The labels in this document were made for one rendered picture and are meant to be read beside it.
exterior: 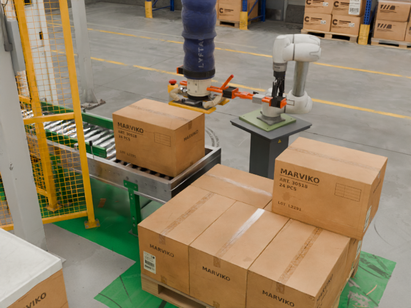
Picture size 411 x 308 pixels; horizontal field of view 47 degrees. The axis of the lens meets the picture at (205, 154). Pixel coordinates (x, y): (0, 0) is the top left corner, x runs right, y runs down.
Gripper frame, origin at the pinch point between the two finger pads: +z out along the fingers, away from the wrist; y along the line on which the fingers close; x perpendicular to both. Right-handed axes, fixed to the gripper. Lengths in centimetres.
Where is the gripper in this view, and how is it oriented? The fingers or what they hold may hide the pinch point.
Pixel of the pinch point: (277, 101)
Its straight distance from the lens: 310.6
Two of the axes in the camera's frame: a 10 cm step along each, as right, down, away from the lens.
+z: 0.0, 8.9, 4.5
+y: -5.3, 3.8, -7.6
